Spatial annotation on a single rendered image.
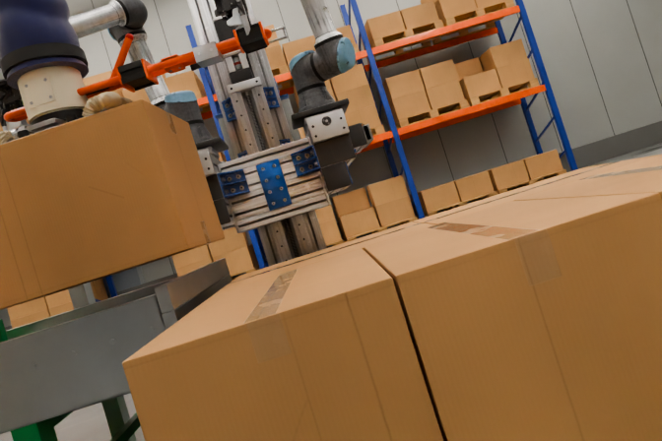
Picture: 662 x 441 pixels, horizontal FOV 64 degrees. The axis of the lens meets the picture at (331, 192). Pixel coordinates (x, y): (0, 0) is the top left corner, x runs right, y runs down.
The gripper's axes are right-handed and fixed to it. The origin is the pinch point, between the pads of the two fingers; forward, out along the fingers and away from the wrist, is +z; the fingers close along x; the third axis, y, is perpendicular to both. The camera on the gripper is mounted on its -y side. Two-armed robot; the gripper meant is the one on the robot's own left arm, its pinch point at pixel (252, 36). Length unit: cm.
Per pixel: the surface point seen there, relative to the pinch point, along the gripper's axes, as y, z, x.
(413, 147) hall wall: -164, -24, -860
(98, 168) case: 46, 28, 20
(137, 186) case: 37, 35, 20
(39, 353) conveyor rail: 63, 66, 35
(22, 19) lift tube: 58, -20, 11
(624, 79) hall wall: -602, -30, -899
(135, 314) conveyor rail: 41, 64, 34
